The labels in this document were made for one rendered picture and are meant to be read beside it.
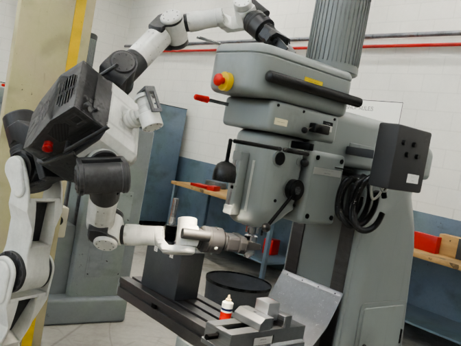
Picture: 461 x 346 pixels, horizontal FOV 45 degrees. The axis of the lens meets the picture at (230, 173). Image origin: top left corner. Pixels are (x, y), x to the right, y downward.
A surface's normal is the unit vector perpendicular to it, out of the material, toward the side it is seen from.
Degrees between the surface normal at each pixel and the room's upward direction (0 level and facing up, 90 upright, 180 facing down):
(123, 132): 58
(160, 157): 90
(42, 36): 90
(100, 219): 137
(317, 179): 90
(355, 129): 90
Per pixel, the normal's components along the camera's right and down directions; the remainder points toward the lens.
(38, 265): 0.88, 0.01
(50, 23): 0.63, 0.15
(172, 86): -0.76, -0.10
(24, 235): -0.48, -0.04
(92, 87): 0.82, -0.37
